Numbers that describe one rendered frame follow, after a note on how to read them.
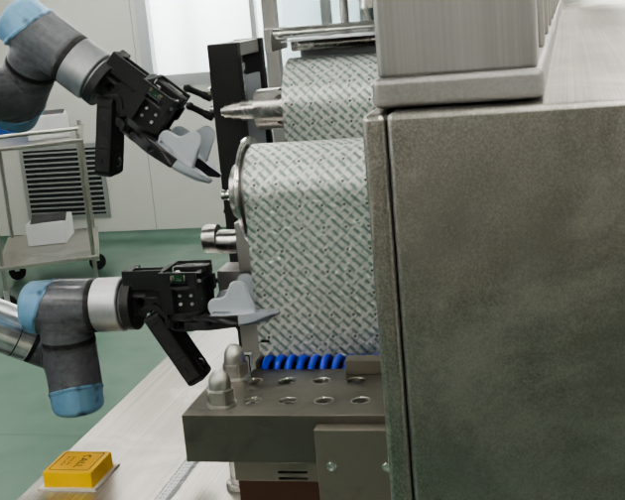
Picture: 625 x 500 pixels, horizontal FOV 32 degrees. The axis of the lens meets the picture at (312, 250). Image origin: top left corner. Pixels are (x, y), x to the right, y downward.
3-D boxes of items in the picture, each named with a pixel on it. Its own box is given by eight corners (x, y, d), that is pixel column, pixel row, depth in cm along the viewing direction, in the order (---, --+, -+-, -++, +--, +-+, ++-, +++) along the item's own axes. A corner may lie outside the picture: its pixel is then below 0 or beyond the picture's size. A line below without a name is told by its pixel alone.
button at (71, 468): (66, 466, 151) (63, 449, 151) (114, 466, 150) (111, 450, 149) (44, 488, 145) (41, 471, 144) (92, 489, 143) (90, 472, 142)
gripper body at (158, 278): (198, 272, 143) (113, 275, 146) (206, 335, 145) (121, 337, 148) (216, 258, 150) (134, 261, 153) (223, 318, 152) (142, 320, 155)
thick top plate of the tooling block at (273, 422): (225, 412, 147) (221, 368, 145) (531, 412, 137) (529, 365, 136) (187, 461, 132) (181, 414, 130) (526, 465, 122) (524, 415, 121)
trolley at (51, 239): (10, 279, 669) (-16, 111, 646) (106, 267, 679) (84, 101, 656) (-2, 318, 582) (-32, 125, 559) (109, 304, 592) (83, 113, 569)
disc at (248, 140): (269, 234, 158) (260, 131, 155) (272, 234, 157) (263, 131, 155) (239, 255, 143) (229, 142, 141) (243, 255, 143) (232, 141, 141)
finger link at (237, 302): (269, 282, 142) (201, 284, 144) (273, 326, 143) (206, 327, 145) (276, 276, 145) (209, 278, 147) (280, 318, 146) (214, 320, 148)
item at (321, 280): (262, 363, 149) (248, 230, 144) (436, 362, 143) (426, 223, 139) (261, 365, 148) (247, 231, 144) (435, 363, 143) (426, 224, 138)
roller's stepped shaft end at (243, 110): (225, 120, 175) (223, 100, 175) (261, 118, 174) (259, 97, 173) (219, 123, 172) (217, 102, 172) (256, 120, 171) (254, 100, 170)
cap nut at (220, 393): (211, 398, 135) (207, 363, 134) (240, 398, 134) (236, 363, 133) (202, 410, 131) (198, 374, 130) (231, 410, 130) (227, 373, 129)
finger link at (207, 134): (238, 150, 152) (182, 111, 151) (215, 184, 154) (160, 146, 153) (241, 144, 155) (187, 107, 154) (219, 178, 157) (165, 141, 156)
